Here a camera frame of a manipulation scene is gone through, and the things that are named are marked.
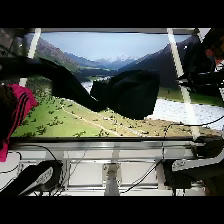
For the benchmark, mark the dark blue jeans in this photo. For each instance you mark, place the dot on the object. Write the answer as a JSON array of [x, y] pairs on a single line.
[[133, 96]]

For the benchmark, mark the silver frame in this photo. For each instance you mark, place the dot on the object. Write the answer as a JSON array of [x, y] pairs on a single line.
[[100, 146]]

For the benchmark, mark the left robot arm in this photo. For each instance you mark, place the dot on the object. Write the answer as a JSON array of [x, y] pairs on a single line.
[[33, 180]]

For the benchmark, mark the pink garment with black stripes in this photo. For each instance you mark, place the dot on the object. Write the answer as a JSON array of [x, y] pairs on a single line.
[[25, 100]]

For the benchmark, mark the heap of clothes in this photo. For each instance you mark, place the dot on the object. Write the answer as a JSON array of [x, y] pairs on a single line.
[[216, 45]]

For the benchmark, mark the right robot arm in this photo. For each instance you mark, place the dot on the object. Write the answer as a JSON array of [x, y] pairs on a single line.
[[200, 166]]

